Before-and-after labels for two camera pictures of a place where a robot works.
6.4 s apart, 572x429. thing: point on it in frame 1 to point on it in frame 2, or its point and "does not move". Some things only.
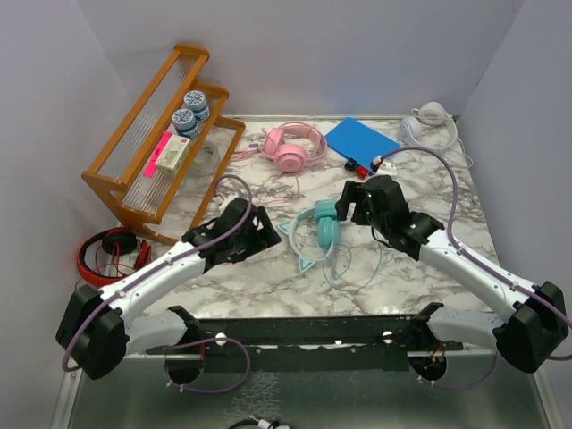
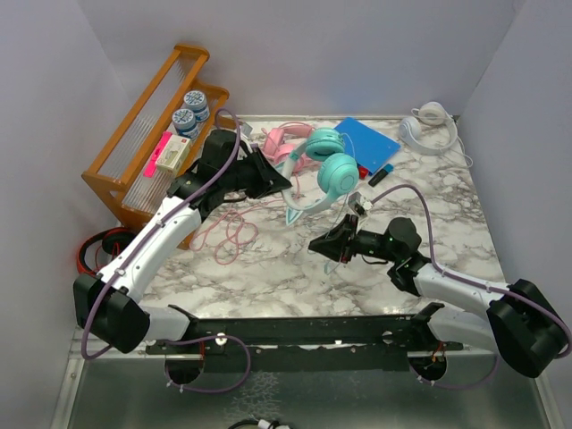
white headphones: (433, 128) does not move
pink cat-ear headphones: (290, 157) does not move
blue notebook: (357, 141) does not move
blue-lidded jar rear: (196, 101) does not move
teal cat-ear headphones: (327, 221) to (338, 171)
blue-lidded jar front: (185, 122) does not move
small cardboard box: (172, 153) does not move
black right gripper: (353, 189) to (337, 243)
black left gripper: (264, 237) to (268, 177)
